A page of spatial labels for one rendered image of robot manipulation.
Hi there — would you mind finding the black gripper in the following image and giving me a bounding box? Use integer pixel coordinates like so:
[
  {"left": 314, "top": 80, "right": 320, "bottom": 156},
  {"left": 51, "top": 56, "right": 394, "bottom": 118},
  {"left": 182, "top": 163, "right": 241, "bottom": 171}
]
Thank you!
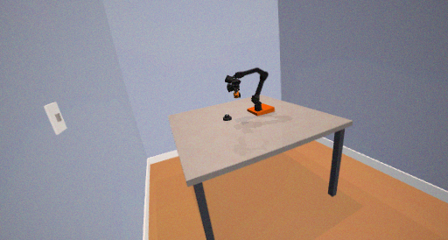
[{"left": 231, "top": 80, "right": 241, "bottom": 98}]

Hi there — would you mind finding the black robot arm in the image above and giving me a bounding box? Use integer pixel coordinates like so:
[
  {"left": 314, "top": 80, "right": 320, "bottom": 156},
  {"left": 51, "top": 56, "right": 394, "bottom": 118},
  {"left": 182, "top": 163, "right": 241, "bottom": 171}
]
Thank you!
[{"left": 225, "top": 67, "right": 269, "bottom": 111}]

